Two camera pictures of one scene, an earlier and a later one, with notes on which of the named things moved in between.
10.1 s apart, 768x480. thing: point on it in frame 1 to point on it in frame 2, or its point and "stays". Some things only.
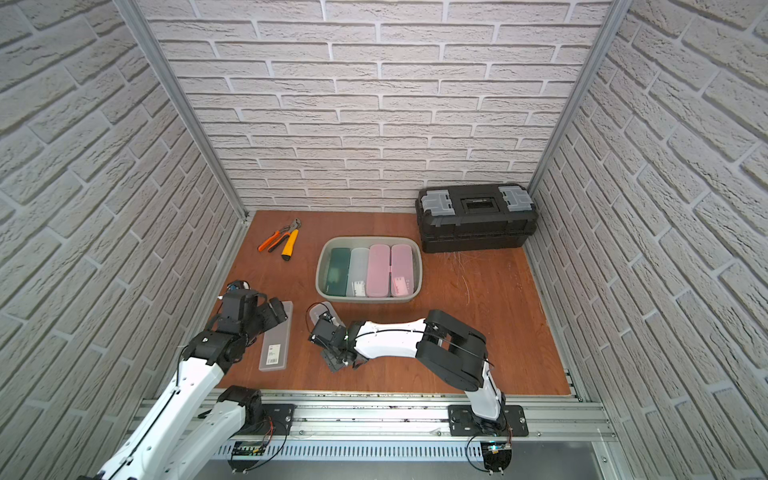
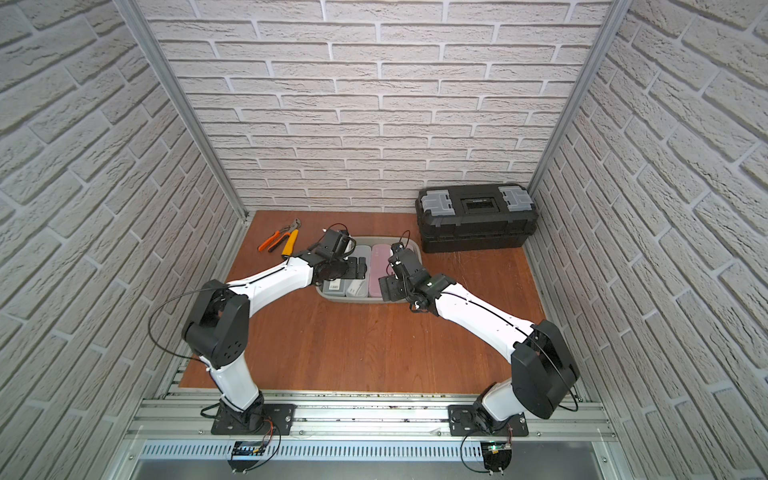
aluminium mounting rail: (331, 419) stays
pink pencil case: (378, 271) stays
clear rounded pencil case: (315, 310) to (361, 287)
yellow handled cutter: (288, 247) stays
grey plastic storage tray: (369, 269) stays
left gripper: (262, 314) to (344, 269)
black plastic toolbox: (475, 216) stays
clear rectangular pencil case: (275, 343) to (335, 287)
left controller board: (245, 448) stays
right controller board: (496, 455) stays
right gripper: (331, 360) to (389, 286)
